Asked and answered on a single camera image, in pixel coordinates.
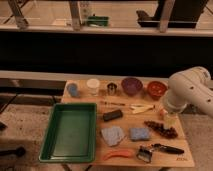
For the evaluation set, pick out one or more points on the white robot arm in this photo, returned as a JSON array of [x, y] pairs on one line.
[[187, 87]]

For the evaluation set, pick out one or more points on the small metal cup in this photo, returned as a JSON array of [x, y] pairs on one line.
[[111, 89]]

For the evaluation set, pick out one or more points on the purple bowl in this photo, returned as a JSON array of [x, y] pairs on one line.
[[131, 86]]

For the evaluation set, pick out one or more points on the dark red grape bunch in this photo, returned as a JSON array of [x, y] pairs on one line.
[[170, 133]]

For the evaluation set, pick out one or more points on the green plastic tray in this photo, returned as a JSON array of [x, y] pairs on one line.
[[70, 136]]

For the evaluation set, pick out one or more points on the red bowl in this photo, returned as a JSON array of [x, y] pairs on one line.
[[156, 89]]

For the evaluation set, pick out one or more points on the black rectangular block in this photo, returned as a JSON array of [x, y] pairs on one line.
[[112, 115]]

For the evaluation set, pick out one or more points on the green box on shelf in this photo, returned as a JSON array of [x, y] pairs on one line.
[[97, 20]]

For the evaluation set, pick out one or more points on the white plastic cup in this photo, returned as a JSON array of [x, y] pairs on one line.
[[93, 86]]

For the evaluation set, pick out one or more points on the blue sponge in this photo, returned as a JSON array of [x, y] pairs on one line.
[[137, 134]]

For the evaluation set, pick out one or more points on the thin brown stick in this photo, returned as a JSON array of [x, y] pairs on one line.
[[112, 103]]

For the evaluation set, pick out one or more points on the black handled peeler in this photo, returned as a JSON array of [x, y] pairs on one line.
[[167, 149]]

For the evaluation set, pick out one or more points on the orange carrot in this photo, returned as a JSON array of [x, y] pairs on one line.
[[118, 153]]

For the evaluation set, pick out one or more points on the blue plastic cup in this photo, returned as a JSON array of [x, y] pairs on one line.
[[72, 89]]

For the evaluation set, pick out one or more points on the banana peel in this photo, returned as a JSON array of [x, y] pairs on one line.
[[141, 108]]

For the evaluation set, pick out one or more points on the black metal brush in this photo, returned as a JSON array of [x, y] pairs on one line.
[[144, 154]]

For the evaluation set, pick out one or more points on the light blue cloth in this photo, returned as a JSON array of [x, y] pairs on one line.
[[112, 135]]

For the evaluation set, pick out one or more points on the wooden table board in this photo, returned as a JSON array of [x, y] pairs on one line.
[[129, 129]]

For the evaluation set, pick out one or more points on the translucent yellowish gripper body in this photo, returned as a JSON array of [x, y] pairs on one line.
[[169, 119]]

